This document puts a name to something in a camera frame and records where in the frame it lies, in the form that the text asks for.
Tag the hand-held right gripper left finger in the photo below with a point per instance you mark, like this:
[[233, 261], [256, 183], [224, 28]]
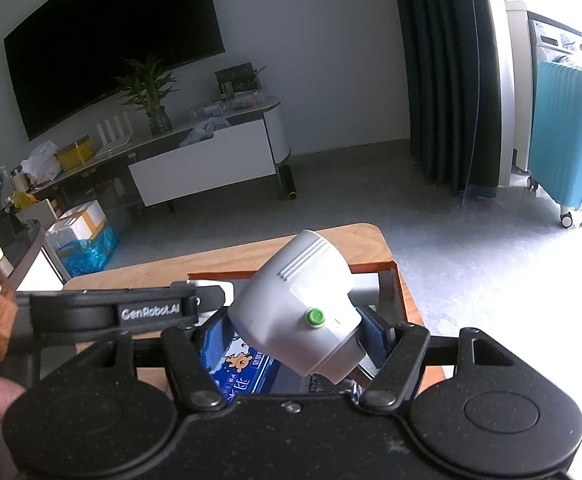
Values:
[[218, 337]]

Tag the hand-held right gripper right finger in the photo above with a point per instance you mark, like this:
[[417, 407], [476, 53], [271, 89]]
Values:
[[377, 340]]

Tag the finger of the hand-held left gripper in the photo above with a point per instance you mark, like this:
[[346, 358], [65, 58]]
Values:
[[206, 300]]

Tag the blue tissue pack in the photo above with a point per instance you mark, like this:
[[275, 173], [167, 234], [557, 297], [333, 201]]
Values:
[[243, 367]]

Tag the orange cardboard box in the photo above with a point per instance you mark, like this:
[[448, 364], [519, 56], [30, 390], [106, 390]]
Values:
[[406, 300]]

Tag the white ribbed handheld device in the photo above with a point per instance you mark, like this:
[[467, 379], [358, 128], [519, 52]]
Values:
[[291, 300]]

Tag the blue plastic bag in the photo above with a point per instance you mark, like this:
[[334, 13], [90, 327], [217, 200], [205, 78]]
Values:
[[83, 257]]

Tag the white fluted counter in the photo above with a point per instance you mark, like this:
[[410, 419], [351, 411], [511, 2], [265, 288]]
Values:
[[26, 255]]

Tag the white yellow cardboard box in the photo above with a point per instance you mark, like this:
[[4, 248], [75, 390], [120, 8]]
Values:
[[83, 220]]

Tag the yellow plastic bag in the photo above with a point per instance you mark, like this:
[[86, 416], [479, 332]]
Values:
[[25, 200]]

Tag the white television stand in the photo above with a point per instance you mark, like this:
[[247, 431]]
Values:
[[201, 170]]

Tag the black roll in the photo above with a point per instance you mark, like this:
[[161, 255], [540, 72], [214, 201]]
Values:
[[288, 182]]

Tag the white plastic bag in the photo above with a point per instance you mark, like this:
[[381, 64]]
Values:
[[41, 165]]

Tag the white crumpled cloth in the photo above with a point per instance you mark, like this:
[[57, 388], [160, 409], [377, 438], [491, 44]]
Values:
[[206, 130]]

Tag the white router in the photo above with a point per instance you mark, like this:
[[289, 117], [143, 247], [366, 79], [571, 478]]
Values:
[[113, 135]]

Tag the green plant in glass vase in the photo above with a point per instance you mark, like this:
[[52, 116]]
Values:
[[160, 121]]

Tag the dark framed box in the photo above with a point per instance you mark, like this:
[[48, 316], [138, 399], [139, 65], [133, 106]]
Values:
[[236, 80]]

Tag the black television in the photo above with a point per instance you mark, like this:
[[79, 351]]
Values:
[[111, 45]]

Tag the dark green curtain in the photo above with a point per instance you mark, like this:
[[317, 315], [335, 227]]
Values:
[[441, 70]]

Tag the blue suitcase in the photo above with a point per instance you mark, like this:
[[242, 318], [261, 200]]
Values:
[[566, 135]]

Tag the white washing machine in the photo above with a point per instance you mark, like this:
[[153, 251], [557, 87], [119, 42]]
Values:
[[551, 35]]

